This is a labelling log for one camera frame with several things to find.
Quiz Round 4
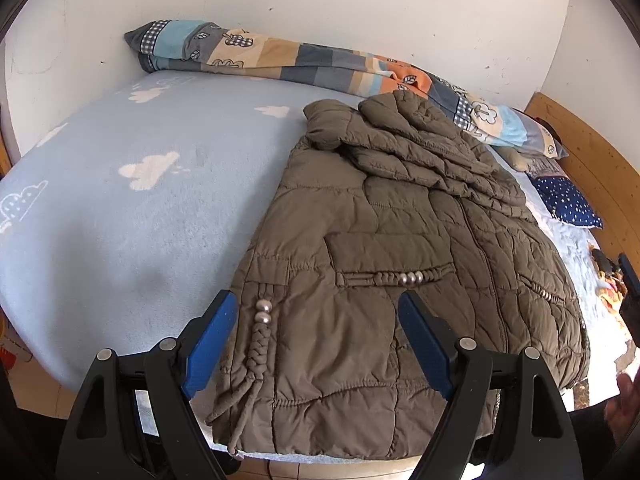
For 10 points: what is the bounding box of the person's right hand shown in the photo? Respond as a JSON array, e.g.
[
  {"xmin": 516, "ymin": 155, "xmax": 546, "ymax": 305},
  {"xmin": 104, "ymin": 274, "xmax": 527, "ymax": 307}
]
[{"xmin": 604, "ymin": 374, "xmax": 638, "ymax": 433}]

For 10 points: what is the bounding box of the yellow floral cloth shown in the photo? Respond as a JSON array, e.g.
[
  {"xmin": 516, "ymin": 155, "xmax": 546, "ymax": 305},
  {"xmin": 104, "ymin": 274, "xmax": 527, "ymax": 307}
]
[{"xmin": 587, "ymin": 245, "xmax": 626, "ymax": 311}]

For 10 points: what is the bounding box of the patchwork printed quilt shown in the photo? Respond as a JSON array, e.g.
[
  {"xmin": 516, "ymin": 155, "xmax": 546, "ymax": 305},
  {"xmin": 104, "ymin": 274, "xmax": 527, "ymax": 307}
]
[{"xmin": 124, "ymin": 19, "xmax": 571, "ymax": 161}]

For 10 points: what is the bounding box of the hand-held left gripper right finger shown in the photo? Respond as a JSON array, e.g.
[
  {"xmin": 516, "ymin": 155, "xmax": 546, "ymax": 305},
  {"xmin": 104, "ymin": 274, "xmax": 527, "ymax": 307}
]
[{"xmin": 397, "ymin": 289, "xmax": 583, "ymax": 480}]

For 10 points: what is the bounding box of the navy star print pillow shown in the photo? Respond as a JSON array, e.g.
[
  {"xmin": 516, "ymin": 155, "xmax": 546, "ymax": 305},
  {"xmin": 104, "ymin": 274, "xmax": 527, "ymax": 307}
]
[{"xmin": 530, "ymin": 175, "xmax": 604, "ymax": 230}]

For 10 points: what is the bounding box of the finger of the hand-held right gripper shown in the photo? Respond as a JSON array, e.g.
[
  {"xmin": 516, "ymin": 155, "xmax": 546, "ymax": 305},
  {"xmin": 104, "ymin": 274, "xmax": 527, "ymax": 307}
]
[{"xmin": 618, "ymin": 253, "xmax": 640, "ymax": 292}]

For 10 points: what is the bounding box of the white printed pillow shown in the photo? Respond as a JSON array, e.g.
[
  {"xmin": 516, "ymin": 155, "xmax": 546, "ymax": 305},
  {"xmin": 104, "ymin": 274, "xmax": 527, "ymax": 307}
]
[{"xmin": 522, "ymin": 157, "xmax": 566, "ymax": 178}]

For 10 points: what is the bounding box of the wooden headboard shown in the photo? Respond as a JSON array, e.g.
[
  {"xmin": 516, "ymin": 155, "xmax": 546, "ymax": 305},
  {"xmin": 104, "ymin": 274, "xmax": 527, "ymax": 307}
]
[{"xmin": 524, "ymin": 91, "xmax": 640, "ymax": 271}]

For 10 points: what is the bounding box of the brown quilted jacket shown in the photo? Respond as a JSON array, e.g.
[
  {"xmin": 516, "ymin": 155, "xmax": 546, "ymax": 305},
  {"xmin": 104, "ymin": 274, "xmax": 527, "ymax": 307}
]
[{"xmin": 206, "ymin": 90, "xmax": 592, "ymax": 461}]

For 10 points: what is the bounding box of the person's dark clothing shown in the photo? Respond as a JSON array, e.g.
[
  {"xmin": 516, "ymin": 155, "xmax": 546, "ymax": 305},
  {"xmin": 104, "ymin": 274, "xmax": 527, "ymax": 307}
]
[{"xmin": 565, "ymin": 400, "xmax": 626, "ymax": 480}]

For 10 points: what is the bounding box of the small beige pillow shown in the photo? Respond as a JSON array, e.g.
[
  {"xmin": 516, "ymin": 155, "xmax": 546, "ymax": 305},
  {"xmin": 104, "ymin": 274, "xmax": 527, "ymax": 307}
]
[{"xmin": 495, "ymin": 145, "xmax": 531, "ymax": 171}]

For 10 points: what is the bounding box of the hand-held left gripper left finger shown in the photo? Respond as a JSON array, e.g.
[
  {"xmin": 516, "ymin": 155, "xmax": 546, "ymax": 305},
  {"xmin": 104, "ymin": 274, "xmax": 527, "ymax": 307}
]
[{"xmin": 55, "ymin": 289, "xmax": 240, "ymax": 480}]

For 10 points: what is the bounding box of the light blue cloud blanket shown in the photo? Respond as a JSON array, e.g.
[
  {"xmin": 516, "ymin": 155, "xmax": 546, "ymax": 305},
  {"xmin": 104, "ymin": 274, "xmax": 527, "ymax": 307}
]
[{"xmin": 0, "ymin": 70, "xmax": 626, "ymax": 461}]

